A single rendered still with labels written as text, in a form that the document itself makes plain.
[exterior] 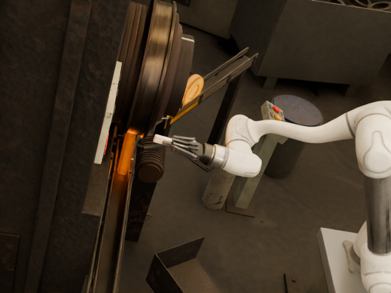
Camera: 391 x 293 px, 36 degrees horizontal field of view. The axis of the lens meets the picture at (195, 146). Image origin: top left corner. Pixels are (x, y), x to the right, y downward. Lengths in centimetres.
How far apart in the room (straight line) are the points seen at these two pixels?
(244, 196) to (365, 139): 131
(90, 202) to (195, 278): 49
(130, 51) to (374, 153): 85
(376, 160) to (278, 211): 145
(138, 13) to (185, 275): 88
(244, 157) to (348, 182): 162
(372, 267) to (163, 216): 116
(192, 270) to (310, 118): 161
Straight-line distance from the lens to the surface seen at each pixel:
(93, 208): 181
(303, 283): 308
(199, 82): 273
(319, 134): 228
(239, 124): 247
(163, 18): 187
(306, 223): 344
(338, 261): 270
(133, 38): 184
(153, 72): 180
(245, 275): 300
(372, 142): 205
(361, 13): 439
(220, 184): 312
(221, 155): 235
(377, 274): 242
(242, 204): 329
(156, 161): 258
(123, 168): 217
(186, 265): 210
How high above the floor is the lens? 215
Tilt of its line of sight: 36 degrees down
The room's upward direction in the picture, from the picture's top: 20 degrees clockwise
